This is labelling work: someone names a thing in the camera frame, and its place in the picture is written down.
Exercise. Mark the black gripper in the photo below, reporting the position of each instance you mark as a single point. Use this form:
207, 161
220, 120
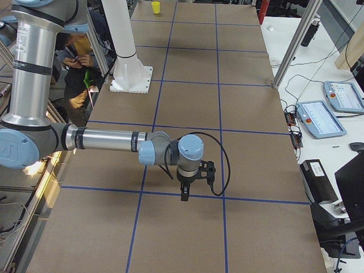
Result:
186, 180

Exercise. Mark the yellow plastic cup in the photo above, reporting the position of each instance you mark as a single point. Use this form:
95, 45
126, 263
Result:
155, 7

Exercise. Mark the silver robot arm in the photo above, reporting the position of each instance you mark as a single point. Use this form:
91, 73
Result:
27, 135

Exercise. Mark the black box on desk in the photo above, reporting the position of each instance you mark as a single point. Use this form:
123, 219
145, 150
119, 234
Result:
316, 182

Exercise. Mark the seated person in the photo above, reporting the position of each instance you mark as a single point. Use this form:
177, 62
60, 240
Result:
75, 52

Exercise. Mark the near blue teach pendant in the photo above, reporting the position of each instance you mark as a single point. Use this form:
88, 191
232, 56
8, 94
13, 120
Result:
319, 119

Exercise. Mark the blue teach pendant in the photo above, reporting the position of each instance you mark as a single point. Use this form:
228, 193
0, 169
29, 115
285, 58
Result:
343, 97
319, 119

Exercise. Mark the black monitor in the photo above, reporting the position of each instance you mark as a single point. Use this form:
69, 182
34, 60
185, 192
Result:
349, 180

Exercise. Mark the black computer mouse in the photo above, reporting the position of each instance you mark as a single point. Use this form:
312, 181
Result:
357, 146

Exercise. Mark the far blue teach pendant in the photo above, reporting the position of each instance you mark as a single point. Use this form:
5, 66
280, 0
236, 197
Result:
343, 97

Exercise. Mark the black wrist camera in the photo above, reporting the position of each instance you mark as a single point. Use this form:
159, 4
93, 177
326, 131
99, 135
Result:
209, 170

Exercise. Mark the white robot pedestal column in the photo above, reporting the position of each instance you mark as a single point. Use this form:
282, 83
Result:
130, 75

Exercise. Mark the aluminium frame post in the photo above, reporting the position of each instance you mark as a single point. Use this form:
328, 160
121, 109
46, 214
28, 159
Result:
297, 38

